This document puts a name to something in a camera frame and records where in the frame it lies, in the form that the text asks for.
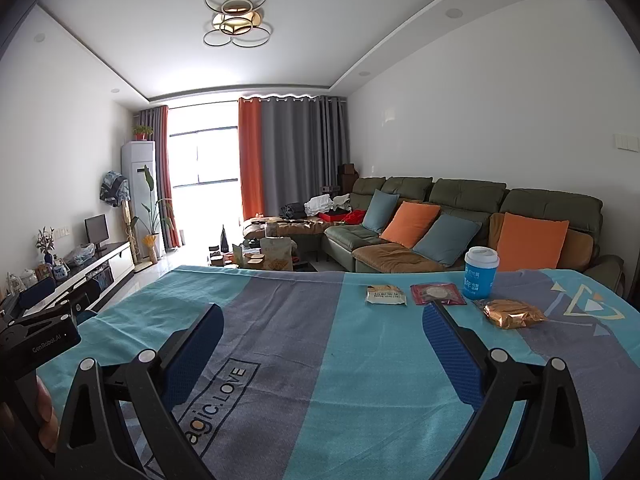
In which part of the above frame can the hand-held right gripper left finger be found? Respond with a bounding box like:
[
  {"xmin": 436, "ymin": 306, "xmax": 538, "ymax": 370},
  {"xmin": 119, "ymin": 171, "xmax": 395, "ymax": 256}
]
[{"xmin": 55, "ymin": 302, "xmax": 226, "ymax": 480}]

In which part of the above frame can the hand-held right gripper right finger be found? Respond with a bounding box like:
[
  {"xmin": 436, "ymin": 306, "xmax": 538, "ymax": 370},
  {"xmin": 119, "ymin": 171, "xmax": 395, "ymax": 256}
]
[{"xmin": 421, "ymin": 301, "xmax": 593, "ymax": 480}]

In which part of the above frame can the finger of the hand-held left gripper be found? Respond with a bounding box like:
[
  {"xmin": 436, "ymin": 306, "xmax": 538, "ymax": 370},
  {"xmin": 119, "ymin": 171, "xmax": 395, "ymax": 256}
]
[
  {"xmin": 17, "ymin": 276, "xmax": 57, "ymax": 312},
  {"xmin": 50, "ymin": 279, "xmax": 102, "ymax": 328}
]

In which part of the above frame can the person's left hand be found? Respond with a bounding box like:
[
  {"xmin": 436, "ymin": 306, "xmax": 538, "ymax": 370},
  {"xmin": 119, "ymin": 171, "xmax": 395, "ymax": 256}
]
[{"xmin": 35, "ymin": 380, "xmax": 61, "ymax": 455}]

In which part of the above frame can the clear plastic bag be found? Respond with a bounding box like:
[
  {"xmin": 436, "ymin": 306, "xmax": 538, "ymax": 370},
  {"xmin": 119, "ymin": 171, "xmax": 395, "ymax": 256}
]
[{"xmin": 64, "ymin": 242, "xmax": 96, "ymax": 267}]

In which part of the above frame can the small plant in vase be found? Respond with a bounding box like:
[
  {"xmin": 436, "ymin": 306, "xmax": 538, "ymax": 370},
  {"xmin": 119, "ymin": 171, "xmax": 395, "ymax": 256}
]
[{"xmin": 36, "ymin": 226, "xmax": 56, "ymax": 263}]

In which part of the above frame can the white black TV cabinet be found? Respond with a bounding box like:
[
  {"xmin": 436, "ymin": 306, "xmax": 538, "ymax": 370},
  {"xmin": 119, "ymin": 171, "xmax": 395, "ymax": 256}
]
[{"xmin": 0, "ymin": 240, "xmax": 136, "ymax": 311}]

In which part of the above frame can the red snack packet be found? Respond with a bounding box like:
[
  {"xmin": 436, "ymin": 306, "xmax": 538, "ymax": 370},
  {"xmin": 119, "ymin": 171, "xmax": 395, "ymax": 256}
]
[{"xmin": 410, "ymin": 282, "xmax": 467, "ymax": 307}]

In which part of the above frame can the black monitor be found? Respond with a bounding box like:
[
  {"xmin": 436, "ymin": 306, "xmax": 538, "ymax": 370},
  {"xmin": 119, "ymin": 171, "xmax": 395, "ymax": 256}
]
[{"xmin": 84, "ymin": 214, "xmax": 111, "ymax": 253}]

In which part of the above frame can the gold foil packet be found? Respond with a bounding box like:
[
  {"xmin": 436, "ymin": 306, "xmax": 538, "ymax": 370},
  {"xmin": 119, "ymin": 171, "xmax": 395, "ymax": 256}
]
[{"xmin": 474, "ymin": 298, "xmax": 548, "ymax": 331}]

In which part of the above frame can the blue cup white lid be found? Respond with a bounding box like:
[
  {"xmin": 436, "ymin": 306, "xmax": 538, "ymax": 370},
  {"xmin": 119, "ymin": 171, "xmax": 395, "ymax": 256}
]
[{"xmin": 463, "ymin": 246, "xmax": 501, "ymax": 302}]

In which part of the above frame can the yellow white snack packet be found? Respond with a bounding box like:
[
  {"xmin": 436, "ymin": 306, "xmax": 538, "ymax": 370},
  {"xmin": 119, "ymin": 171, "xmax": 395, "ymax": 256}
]
[{"xmin": 365, "ymin": 284, "xmax": 408, "ymax": 307}]

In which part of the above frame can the group of lidded jars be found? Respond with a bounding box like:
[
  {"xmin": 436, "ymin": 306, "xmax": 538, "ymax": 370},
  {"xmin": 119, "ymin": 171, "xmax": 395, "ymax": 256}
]
[{"xmin": 209, "ymin": 245, "xmax": 263, "ymax": 268}]

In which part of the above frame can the brown sofa seat pad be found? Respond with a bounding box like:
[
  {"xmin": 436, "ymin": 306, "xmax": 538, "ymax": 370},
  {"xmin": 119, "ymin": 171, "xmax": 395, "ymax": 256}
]
[{"xmin": 354, "ymin": 242, "xmax": 458, "ymax": 268}]

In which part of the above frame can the blue cushion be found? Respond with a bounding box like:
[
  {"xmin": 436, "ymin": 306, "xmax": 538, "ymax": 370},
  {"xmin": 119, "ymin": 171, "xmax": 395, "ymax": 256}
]
[
  {"xmin": 412, "ymin": 214, "xmax": 483, "ymax": 267},
  {"xmin": 361, "ymin": 189, "xmax": 401, "ymax": 233}
]

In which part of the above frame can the blue patterned cloth cover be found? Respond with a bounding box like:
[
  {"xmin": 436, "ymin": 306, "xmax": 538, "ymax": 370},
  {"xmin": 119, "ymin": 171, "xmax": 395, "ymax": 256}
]
[{"xmin": 100, "ymin": 170, "xmax": 132, "ymax": 208}]

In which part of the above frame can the teal grey printed blanket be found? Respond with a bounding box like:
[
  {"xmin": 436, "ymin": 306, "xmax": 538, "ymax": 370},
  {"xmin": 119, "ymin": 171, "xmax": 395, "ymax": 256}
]
[{"xmin": 35, "ymin": 265, "xmax": 628, "ymax": 480}]

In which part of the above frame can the paper snack bag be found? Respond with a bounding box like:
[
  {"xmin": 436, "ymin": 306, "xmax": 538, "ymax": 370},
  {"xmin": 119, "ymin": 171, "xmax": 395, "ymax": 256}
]
[{"xmin": 259, "ymin": 236, "xmax": 293, "ymax": 272}]

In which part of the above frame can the orange cushion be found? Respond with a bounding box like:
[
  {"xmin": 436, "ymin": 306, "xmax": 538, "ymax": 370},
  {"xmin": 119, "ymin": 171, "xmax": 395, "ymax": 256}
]
[
  {"xmin": 379, "ymin": 201, "xmax": 442, "ymax": 249},
  {"xmin": 496, "ymin": 211, "xmax": 571, "ymax": 272}
]

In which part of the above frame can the tall leafy plant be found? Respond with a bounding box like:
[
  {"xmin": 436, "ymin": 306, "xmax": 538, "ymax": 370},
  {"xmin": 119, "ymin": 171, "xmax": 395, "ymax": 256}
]
[{"xmin": 140, "ymin": 164, "xmax": 173, "ymax": 263}]

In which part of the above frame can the dark coffee table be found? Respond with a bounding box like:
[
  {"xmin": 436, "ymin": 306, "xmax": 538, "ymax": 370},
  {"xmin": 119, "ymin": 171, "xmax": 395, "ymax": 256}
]
[{"xmin": 207, "ymin": 242, "xmax": 318, "ymax": 273}]

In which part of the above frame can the white standing air conditioner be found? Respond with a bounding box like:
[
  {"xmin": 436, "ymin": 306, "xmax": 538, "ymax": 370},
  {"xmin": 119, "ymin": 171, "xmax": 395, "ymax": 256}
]
[{"xmin": 121, "ymin": 141, "xmax": 160, "ymax": 261}]

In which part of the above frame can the grey and orange curtain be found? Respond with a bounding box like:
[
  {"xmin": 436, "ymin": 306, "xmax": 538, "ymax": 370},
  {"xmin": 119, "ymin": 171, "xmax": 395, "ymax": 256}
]
[
  {"xmin": 237, "ymin": 94, "xmax": 351, "ymax": 221},
  {"xmin": 136, "ymin": 105, "xmax": 182, "ymax": 251}
]

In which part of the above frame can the brown chaise seat pad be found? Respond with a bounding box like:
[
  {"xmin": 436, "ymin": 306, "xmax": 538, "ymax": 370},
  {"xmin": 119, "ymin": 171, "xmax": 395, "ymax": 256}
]
[{"xmin": 243, "ymin": 217, "xmax": 326, "ymax": 241}]

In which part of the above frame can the red cloth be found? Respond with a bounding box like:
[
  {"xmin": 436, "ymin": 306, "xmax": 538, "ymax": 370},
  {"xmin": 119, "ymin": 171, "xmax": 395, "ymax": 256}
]
[{"xmin": 320, "ymin": 210, "xmax": 366, "ymax": 225}]

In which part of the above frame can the green sofa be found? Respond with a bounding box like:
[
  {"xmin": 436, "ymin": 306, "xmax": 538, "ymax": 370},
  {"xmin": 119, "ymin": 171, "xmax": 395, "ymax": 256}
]
[{"xmin": 242, "ymin": 176, "xmax": 626, "ymax": 306}]

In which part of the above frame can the large window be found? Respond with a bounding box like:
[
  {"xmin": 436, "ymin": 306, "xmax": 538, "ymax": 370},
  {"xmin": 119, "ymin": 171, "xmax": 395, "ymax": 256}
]
[{"xmin": 167, "ymin": 102, "xmax": 246, "ymax": 248}]

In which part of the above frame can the white clothes pile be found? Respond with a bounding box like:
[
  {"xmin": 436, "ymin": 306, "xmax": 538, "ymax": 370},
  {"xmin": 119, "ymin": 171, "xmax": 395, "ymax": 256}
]
[{"xmin": 305, "ymin": 194, "xmax": 351, "ymax": 213}]

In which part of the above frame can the brown wooden box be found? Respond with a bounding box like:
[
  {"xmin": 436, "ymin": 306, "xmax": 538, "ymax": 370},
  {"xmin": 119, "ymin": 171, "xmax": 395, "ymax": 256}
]
[{"xmin": 337, "ymin": 162, "xmax": 360, "ymax": 193}]

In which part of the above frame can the ring ceiling lamp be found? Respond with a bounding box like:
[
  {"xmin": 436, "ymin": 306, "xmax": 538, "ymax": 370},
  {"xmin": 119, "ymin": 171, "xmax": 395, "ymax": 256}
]
[{"xmin": 202, "ymin": 0, "xmax": 274, "ymax": 51}]

